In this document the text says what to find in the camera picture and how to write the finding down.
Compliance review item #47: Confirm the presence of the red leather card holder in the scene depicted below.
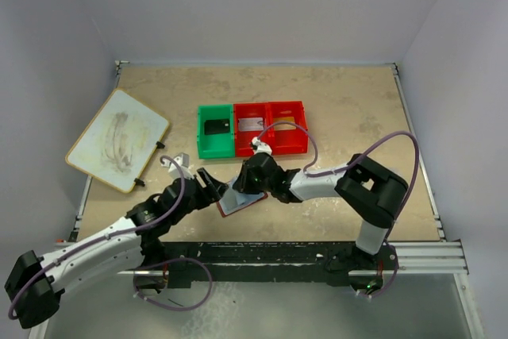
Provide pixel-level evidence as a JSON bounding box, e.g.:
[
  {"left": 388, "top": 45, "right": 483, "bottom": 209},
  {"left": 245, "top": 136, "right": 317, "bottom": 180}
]
[{"left": 217, "top": 176, "right": 267, "bottom": 218}]

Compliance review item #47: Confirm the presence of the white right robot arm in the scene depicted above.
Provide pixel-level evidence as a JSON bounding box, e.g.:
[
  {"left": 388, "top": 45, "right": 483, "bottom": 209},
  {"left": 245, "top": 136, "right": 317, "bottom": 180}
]
[{"left": 233, "top": 152, "right": 410, "bottom": 268}]

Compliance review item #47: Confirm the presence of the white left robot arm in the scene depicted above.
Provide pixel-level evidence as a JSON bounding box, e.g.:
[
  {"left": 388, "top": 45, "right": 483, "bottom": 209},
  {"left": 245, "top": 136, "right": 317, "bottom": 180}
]
[{"left": 5, "top": 168, "right": 229, "bottom": 329}]

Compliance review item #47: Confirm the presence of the orange card in red bin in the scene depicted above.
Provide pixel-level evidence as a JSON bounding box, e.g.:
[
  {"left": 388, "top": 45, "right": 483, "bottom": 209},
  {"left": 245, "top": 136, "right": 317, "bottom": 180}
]
[{"left": 273, "top": 116, "right": 296, "bottom": 131}]

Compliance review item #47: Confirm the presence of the outer red plastic bin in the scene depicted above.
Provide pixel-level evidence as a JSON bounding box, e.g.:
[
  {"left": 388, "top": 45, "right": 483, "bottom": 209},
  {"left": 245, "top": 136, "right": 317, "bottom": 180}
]
[{"left": 267, "top": 101, "right": 309, "bottom": 155}]

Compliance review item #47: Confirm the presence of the red plastic bin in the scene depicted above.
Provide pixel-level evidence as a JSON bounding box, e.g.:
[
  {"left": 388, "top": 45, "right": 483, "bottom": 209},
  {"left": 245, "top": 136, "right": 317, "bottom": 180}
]
[
  {"left": 267, "top": 101, "right": 309, "bottom": 155},
  {"left": 233, "top": 102, "right": 275, "bottom": 157}
]

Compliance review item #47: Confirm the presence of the middle red plastic bin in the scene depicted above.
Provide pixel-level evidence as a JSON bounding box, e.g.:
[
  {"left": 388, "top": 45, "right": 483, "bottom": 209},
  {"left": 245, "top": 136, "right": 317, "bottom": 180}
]
[{"left": 233, "top": 102, "right": 275, "bottom": 157}]

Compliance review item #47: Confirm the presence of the green plastic bin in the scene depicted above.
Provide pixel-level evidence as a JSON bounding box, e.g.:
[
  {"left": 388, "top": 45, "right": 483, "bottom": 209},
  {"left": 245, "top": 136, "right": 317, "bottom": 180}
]
[{"left": 197, "top": 104, "right": 235, "bottom": 160}]

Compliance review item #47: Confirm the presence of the yellow-framed whiteboard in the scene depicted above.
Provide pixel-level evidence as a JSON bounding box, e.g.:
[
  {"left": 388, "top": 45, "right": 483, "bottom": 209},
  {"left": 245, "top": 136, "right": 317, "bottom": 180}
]
[{"left": 65, "top": 89, "right": 170, "bottom": 194}]

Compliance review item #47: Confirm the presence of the aluminium table frame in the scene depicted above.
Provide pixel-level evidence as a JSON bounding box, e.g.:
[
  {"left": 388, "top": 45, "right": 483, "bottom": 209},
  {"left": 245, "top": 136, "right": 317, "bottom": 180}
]
[{"left": 30, "top": 64, "right": 486, "bottom": 338}]

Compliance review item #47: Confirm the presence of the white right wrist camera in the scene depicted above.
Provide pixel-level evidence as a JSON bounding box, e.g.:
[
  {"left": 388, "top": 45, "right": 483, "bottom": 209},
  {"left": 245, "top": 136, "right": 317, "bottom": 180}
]
[{"left": 250, "top": 137, "right": 272, "bottom": 156}]

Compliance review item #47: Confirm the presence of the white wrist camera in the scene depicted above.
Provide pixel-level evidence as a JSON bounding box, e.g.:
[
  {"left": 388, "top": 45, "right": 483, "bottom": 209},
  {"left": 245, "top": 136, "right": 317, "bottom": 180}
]
[
  {"left": 250, "top": 137, "right": 272, "bottom": 156},
  {"left": 159, "top": 152, "right": 194, "bottom": 179}
]

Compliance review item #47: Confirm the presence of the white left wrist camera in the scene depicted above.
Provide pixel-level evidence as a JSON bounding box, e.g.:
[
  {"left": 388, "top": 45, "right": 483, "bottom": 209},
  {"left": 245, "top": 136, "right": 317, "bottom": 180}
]
[{"left": 159, "top": 152, "right": 194, "bottom": 179}]

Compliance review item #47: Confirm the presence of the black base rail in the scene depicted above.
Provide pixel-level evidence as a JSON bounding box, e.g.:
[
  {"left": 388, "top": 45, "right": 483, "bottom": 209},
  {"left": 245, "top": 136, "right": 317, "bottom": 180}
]
[{"left": 115, "top": 240, "right": 402, "bottom": 289}]

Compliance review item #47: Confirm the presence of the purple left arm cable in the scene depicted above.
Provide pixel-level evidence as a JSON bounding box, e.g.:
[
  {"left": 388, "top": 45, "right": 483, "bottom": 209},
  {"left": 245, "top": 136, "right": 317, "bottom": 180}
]
[{"left": 7, "top": 156, "right": 213, "bottom": 320}]

